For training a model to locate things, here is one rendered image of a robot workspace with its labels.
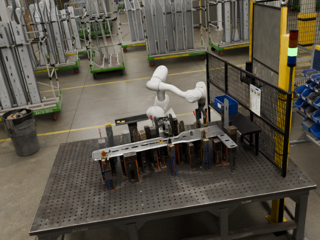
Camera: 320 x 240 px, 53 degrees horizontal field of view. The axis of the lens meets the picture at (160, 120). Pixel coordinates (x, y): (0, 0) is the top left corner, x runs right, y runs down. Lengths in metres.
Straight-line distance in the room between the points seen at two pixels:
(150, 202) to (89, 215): 0.55
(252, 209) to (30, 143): 3.71
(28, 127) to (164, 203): 3.32
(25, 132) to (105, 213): 3.04
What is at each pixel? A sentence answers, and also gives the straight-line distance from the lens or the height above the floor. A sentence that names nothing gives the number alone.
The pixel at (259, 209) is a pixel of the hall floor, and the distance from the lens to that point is 3.97.
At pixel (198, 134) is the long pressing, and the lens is 3.37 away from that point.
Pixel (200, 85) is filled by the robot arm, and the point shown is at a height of 1.54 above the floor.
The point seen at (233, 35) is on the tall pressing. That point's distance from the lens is 11.17.
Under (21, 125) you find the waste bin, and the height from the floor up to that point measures 0.58.
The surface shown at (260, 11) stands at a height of 1.87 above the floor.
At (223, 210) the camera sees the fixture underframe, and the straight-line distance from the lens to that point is 3.07.
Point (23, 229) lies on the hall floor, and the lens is 4.30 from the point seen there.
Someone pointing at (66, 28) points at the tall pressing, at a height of 1.08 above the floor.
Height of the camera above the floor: 2.57
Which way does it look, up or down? 25 degrees down
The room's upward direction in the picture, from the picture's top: 6 degrees counter-clockwise
